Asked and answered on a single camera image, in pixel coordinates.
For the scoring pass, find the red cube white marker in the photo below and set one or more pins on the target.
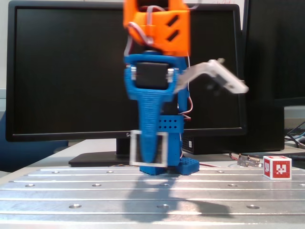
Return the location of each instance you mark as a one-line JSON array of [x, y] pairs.
[[281, 169]]

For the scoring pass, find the white camera mount circuit board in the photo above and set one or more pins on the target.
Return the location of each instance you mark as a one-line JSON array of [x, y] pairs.
[[228, 80]]

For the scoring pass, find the black cube number five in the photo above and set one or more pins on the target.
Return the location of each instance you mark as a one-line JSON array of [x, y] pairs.
[[162, 149]]

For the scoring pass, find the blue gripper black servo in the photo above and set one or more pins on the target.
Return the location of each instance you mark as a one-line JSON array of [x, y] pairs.
[[150, 95]]

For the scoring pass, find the bare controller circuit board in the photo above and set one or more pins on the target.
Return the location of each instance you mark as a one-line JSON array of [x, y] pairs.
[[249, 161]]

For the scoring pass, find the large black Dell monitor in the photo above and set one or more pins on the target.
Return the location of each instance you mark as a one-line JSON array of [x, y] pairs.
[[59, 71]]

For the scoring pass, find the aluminium slotted base plate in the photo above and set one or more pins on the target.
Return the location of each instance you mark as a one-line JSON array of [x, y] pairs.
[[95, 195]]

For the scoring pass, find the black frameless monitor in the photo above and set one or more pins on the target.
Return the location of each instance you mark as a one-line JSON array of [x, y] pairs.
[[286, 47]]

